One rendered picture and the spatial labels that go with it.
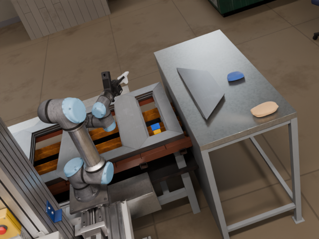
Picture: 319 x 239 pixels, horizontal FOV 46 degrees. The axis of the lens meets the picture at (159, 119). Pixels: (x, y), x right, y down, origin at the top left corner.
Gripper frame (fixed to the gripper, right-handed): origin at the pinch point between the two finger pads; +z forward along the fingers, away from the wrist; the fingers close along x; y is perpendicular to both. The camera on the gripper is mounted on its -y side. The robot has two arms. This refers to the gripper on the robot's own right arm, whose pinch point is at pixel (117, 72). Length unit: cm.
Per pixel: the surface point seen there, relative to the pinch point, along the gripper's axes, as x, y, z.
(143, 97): -28, 59, 59
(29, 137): -111, 44, 10
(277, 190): 61, 155, 34
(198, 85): 30, 43, 37
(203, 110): 38, 44, 9
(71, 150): -64, 51, -6
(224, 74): 46, 47, 52
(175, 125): 10, 61, 19
